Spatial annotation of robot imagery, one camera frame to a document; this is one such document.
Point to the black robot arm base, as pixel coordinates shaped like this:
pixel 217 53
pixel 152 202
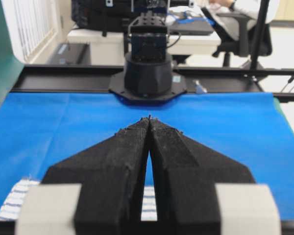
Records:
pixel 148 74

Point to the person in white shirt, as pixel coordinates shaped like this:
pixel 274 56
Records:
pixel 228 28

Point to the blue table cloth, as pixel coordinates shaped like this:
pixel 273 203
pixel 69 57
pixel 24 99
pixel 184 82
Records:
pixel 38 130

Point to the black mounting rail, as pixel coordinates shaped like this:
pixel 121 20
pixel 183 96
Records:
pixel 107 79

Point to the black case on floor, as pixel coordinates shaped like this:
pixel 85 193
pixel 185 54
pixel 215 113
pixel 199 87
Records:
pixel 70 54

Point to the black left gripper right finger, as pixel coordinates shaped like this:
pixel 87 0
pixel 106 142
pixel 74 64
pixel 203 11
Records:
pixel 200 191

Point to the black office chair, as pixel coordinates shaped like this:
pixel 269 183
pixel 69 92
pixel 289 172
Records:
pixel 233 46

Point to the white desk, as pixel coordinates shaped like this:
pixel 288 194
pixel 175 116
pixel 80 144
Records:
pixel 109 50

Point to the black tripod stand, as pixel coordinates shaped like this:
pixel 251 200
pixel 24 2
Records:
pixel 258 34

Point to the green backdrop sheet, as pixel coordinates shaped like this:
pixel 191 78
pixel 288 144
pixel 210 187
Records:
pixel 10 66

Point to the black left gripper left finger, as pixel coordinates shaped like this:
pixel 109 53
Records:
pixel 97 191

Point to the white blue striped towel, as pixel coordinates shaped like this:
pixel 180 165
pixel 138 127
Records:
pixel 10 209

